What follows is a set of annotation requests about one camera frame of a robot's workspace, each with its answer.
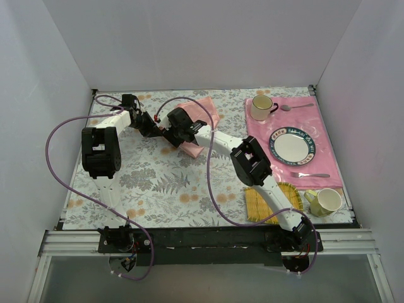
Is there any yellow green mug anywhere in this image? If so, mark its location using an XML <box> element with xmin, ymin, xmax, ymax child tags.
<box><xmin>304</xmin><ymin>188</ymin><xmax>342</xmax><ymax>217</ymax></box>

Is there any white mug black rim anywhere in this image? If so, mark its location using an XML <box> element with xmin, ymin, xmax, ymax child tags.
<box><xmin>250</xmin><ymin>95</ymin><xmax>279</xmax><ymax>121</ymax></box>

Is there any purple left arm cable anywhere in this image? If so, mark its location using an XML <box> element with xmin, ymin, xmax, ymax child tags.
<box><xmin>45</xmin><ymin>93</ymin><xmax>155</xmax><ymax>281</ymax></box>

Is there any floral patterned tablecloth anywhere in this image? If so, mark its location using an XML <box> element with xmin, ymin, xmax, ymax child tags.
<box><xmin>61</xmin><ymin>86</ymin><xmax>354</xmax><ymax>230</ymax></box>

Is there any peach satin napkin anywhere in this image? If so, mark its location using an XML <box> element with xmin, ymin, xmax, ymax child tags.
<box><xmin>154</xmin><ymin>97</ymin><xmax>220</xmax><ymax>158</ymax></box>

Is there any white plate green rim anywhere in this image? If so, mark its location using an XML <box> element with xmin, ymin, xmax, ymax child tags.
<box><xmin>269</xmin><ymin>126</ymin><xmax>316</xmax><ymax>166</ymax></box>

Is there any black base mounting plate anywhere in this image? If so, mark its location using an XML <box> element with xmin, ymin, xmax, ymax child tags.
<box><xmin>97</xmin><ymin>225</ymin><xmax>323</xmax><ymax>266</ymax></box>

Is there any silver fork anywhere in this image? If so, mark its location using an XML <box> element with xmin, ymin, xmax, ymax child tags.
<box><xmin>290</xmin><ymin>172</ymin><xmax>330</xmax><ymax>178</ymax></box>

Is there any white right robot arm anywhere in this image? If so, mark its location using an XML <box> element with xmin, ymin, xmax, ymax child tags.
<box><xmin>153</xmin><ymin>108</ymin><xmax>319</xmax><ymax>252</ymax></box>

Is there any small silver spoon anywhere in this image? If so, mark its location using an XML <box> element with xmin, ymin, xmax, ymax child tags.
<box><xmin>280</xmin><ymin>103</ymin><xmax>314</xmax><ymax>112</ymax></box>

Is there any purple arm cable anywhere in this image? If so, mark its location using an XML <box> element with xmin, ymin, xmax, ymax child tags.
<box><xmin>45</xmin><ymin>93</ymin><xmax>155</xmax><ymax>281</ymax></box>
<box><xmin>154</xmin><ymin>97</ymin><xmax>319</xmax><ymax>275</ymax></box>

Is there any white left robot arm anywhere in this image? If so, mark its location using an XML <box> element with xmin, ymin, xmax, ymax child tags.
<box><xmin>81</xmin><ymin>94</ymin><xmax>162</xmax><ymax>253</ymax></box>

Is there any aluminium frame rail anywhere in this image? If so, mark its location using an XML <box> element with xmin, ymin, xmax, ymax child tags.
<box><xmin>28</xmin><ymin>229</ymin><xmax>394</xmax><ymax>302</ymax></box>

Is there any pink floral placemat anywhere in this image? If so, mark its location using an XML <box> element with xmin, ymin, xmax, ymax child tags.
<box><xmin>245</xmin><ymin>97</ymin><xmax>343</xmax><ymax>190</ymax></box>

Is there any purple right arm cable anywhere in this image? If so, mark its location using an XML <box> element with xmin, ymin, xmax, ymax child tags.
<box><xmin>154</xmin><ymin>97</ymin><xmax>319</xmax><ymax>275</ymax></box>

